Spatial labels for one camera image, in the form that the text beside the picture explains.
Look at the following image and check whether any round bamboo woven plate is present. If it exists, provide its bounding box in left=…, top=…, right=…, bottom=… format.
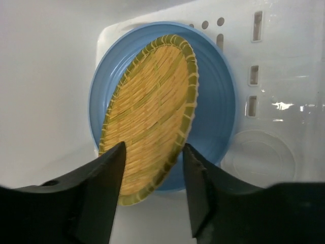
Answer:
left=99, top=34, right=199, bottom=206

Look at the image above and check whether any blue plate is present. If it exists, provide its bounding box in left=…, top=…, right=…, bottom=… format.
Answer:
left=88, top=22, right=237, bottom=191

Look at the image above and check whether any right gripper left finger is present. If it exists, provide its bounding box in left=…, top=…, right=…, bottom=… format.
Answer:
left=1, top=142, right=126, bottom=243

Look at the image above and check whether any white plastic bin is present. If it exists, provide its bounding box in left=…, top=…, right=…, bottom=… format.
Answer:
left=0, top=0, right=325, bottom=244

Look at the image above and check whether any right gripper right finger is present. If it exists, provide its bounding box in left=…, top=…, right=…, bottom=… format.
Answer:
left=183, top=144, right=324, bottom=243

